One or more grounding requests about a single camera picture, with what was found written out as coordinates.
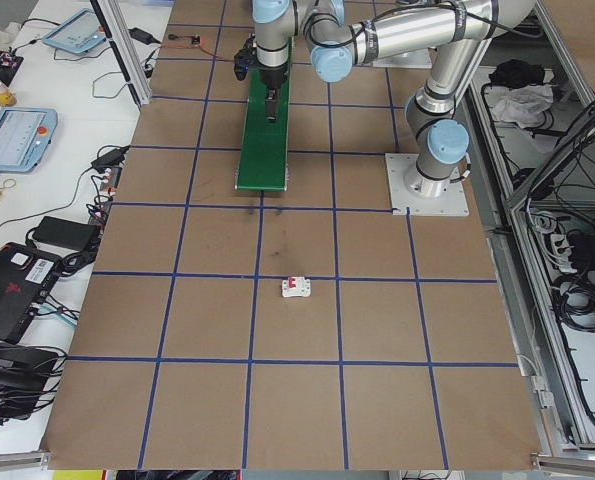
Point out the small controller circuit board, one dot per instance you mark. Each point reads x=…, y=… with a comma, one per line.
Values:
x=196, y=39

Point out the yellow rubber band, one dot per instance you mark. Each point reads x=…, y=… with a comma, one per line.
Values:
x=8, y=185

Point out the white square base plate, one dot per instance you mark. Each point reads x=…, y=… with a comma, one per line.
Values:
x=402, y=200
x=407, y=61

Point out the white power strip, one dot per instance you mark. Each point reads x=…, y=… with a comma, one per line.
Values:
x=557, y=245
x=108, y=187

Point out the aluminium profile post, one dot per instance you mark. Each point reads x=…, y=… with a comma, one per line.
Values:
x=132, y=60

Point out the black power adapter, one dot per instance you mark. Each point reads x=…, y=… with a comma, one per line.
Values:
x=139, y=34
x=109, y=157

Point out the green conveyor belt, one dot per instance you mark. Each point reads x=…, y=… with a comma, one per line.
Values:
x=262, y=160

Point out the black laptop red logo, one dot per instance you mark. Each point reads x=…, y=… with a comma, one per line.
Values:
x=7, y=290

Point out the black crumpled cloth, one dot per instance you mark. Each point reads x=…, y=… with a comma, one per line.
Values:
x=517, y=72

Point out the grey metal bar frame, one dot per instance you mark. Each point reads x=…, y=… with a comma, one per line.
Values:
x=527, y=320

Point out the white circuit breaker red switches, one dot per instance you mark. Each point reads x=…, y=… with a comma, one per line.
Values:
x=297, y=291

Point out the white crumpled cloth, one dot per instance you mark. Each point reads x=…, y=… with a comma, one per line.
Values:
x=522, y=107

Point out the large black power brick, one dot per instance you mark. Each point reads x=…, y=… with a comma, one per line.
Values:
x=64, y=232

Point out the blue grey teach pendant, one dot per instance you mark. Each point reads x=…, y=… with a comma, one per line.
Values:
x=77, y=32
x=17, y=140

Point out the aluminium profile rail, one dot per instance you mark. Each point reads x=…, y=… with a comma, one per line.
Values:
x=577, y=462
x=12, y=460

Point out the yellow drink can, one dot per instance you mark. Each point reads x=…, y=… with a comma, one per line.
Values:
x=1, y=94

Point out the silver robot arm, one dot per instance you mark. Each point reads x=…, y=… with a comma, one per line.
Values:
x=442, y=90

